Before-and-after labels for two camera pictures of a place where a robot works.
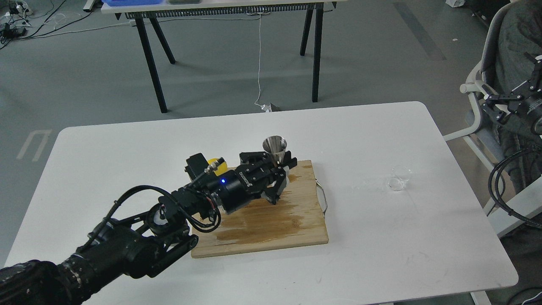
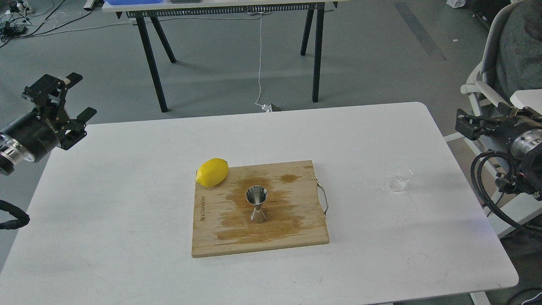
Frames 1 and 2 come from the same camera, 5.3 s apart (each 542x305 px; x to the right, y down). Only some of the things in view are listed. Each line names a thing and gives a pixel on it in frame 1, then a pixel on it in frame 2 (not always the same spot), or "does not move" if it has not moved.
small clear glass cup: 400,176 does not move
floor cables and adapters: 17,23 does not move
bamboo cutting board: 296,220 does not move
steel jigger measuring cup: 275,146 -> 257,194
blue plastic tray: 115,3 does not move
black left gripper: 234,188 -> 48,126
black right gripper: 524,105 -> 520,131
